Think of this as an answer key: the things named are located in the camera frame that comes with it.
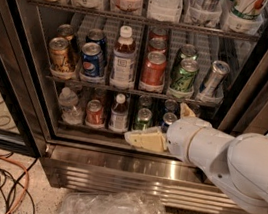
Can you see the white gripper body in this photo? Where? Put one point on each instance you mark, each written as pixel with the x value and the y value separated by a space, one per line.
pixel 180 137

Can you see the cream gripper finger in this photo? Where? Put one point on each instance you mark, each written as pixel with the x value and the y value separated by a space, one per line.
pixel 186 110
pixel 152 139

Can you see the red coke can front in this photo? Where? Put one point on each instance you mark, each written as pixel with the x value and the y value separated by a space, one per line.
pixel 154 68

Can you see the red coke can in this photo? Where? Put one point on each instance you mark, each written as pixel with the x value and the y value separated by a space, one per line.
pixel 157 45
pixel 154 68
pixel 158 32

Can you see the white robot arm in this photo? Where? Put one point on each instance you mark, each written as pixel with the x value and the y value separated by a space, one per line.
pixel 238 166

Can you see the blue can bottom shelf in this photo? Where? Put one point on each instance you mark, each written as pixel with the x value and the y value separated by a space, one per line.
pixel 168 119

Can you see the green can bottom shelf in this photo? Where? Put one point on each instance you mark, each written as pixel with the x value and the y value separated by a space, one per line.
pixel 143 120

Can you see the green can front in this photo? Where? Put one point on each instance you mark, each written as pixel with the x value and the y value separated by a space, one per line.
pixel 184 75

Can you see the brown tea bottle bottom shelf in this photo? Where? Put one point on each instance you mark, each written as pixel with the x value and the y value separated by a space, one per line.
pixel 119 112

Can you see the brown tea bottle shelf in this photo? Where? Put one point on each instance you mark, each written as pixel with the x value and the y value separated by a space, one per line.
pixel 119 112
pixel 123 67

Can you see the silver slim can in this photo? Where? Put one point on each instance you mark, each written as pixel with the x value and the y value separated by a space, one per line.
pixel 217 72

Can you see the green can rear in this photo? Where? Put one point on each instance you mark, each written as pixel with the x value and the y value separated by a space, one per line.
pixel 184 52

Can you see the red can bottom shelf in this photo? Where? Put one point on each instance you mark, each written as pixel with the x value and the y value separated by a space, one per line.
pixel 95 112

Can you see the brown tea bottle middle shelf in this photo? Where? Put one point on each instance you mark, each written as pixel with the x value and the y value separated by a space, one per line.
pixel 123 67

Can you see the clear water bottle bottom shelf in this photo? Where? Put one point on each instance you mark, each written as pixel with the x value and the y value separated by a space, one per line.
pixel 71 110

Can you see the red coke can rear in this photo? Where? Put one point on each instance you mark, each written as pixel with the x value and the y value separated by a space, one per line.
pixel 158 32

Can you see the blue pepsi can front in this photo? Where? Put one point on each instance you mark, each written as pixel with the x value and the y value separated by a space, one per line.
pixel 92 60

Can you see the blue pepsi can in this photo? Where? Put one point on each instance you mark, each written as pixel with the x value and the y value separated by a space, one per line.
pixel 97 35
pixel 92 60

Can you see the steel fridge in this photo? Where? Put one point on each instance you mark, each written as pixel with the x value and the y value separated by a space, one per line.
pixel 86 159

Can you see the blue pepsi can rear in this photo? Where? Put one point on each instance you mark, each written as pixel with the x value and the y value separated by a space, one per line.
pixel 97 35

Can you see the gold can front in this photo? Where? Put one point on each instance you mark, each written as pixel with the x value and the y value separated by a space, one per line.
pixel 61 55

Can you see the gold can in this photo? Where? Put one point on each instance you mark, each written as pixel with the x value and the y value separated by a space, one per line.
pixel 67 31
pixel 61 55

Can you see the gold can rear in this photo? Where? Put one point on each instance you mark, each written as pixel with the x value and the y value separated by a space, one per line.
pixel 67 31

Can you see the left glass fridge door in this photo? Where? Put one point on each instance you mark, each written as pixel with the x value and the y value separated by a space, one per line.
pixel 21 120

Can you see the clear plastic bag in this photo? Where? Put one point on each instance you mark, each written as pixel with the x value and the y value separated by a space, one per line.
pixel 113 213

